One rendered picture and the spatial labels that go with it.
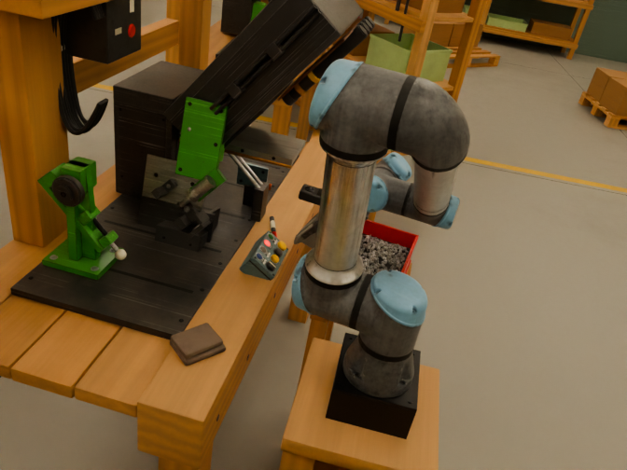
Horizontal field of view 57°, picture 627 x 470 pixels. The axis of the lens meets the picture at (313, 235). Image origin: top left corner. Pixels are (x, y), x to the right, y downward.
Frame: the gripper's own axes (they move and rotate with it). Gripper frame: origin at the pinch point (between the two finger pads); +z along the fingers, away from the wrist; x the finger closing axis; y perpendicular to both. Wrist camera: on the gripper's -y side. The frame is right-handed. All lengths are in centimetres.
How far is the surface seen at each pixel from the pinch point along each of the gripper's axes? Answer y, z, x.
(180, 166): -34.1, 13.6, 7.3
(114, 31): -67, -4, 4
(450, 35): 81, 35, 694
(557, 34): 214, -61, 867
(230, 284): -4.1, 16.1, -12.2
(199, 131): -36.8, 3.3, 10.0
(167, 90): -51, 8, 22
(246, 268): -3.5, 13.3, -6.2
